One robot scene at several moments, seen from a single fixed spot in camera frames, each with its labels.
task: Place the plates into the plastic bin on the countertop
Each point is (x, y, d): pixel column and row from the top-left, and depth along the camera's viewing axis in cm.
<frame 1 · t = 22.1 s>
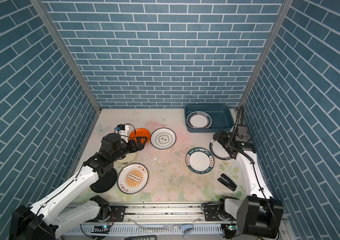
left hand: (142, 139, 78), fingers open
right hand: (218, 136, 83), fingers open
teal plastic bin: (221, 114, 121), on the table
white plate clover emblem: (163, 138, 105), on the table
white plate teal lettered rim: (199, 160, 97), on the table
white plate teal red rim: (199, 120, 115), point 2 cm above the table
white plate orange sunburst: (132, 178, 87), on the table
white plate teal red band: (218, 151, 98), point 2 cm above the table

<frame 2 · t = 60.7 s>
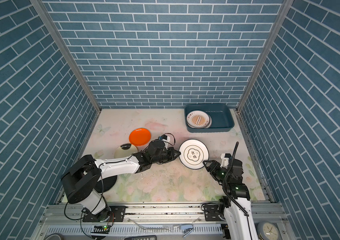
left hand: (182, 154, 81), fingers closed
right hand: (203, 162, 80), fingers open
white plate clover emblem: (193, 152, 86), point 11 cm above the table
white plate orange sunburst: (198, 118, 114), point 3 cm above the table
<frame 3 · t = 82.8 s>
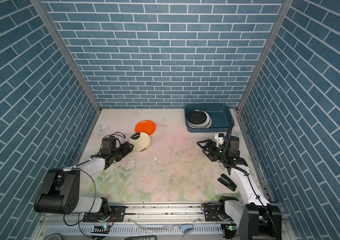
left hand: (130, 147, 93), fingers open
right hand: (198, 145, 81), fingers open
orange plastic plate: (145, 126, 111), on the table
cream plate green edge: (142, 144, 101), on the table
black round plate: (196, 116, 112), point 6 cm above the table
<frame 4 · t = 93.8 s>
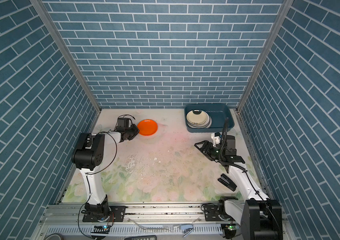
left hand: (139, 128, 106), fingers closed
right hand: (196, 146, 82), fingers open
cream plate green edge: (196, 117, 111), point 6 cm above the table
